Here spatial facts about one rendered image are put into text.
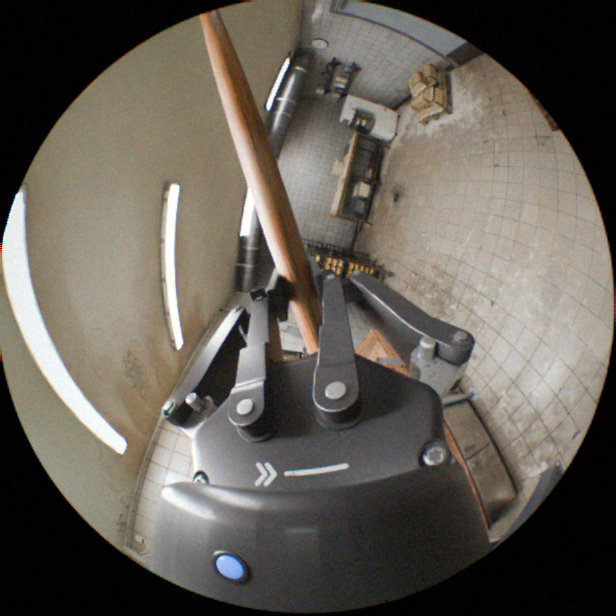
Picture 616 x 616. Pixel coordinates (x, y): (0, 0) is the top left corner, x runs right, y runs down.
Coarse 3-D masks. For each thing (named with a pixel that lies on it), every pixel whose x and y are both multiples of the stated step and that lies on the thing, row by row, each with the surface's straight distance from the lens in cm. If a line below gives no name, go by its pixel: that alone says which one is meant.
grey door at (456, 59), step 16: (336, 0) 404; (352, 0) 402; (352, 16) 415; (368, 16) 413; (384, 16) 409; (400, 16) 405; (416, 16) 402; (416, 32) 418; (432, 32) 415; (448, 32) 412; (432, 48) 434; (448, 48) 429; (464, 48) 426
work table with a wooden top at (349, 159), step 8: (360, 136) 499; (352, 144) 490; (352, 152) 472; (376, 152) 527; (344, 160) 524; (352, 160) 470; (376, 160) 505; (352, 168) 464; (368, 168) 543; (376, 168) 487; (344, 176) 461; (360, 176) 464; (344, 184) 446; (368, 184) 500; (344, 192) 447; (344, 200) 445; (368, 200) 465; (336, 208) 448; (344, 216) 443; (360, 216) 485
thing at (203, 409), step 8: (192, 400) 9; (200, 400) 9; (208, 400) 9; (200, 408) 9; (208, 408) 9; (216, 408) 9; (192, 416) 9; (200, 416) 9; (208, 416) 9; (184, 424) 9; (192, 424) 9; (200, 424) 9; (184, 432) 10; (192, 432) 9
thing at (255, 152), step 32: (224, 32) 34; (224, 64) 26; (224, 96) 22; (256, 128) 18; (256, 160) 17; (256, 192) 16; (288, 224) 16; (288, 256) 16; (288, 288) 17; (320, 320) 19
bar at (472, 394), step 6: (378, 360) 153; (384, 360) 155; (390, 360) 159; (396, 360) 163; (468, 390) 205; (474, 390) 202; (456, 396) 176; (462, 396) 183; (468, 396) 191; (474, 396) 202; (444, 402) 159; (450, 402) 168
